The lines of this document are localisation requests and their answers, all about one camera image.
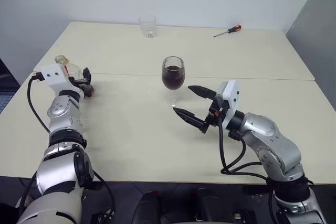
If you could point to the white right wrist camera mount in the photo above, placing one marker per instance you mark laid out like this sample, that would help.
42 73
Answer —
231 98

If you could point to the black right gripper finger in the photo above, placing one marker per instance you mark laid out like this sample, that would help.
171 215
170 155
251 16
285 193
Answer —
190 116
203 91

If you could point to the clear wine glass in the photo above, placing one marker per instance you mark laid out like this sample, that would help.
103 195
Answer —
172 77

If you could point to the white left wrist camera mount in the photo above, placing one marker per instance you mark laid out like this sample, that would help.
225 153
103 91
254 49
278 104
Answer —
56 77

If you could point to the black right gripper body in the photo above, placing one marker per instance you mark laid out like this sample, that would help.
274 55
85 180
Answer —
214 115

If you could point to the dark rounded shape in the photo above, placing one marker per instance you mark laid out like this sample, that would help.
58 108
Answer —
148 208
212 205

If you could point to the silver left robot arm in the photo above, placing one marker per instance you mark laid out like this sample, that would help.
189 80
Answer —
63 129

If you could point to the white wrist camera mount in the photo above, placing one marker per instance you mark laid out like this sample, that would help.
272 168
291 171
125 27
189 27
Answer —
231 98
56 77

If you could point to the blue grid mat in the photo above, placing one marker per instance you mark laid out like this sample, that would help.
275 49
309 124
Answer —
4 104

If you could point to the clear plastic cup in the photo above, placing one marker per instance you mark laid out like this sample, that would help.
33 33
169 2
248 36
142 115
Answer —
147 26

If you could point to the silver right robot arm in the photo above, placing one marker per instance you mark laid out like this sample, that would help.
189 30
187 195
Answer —
265 140

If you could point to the red and black screwdriver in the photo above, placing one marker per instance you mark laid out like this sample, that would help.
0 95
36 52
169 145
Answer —
233 28

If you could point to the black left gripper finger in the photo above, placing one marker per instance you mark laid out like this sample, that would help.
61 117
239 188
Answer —
88 81
87 73

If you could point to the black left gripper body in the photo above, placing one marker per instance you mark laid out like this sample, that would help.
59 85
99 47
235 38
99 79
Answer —
79 80

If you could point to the plastic bottle with dark liquid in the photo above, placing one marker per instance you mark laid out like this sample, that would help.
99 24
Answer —
74 69

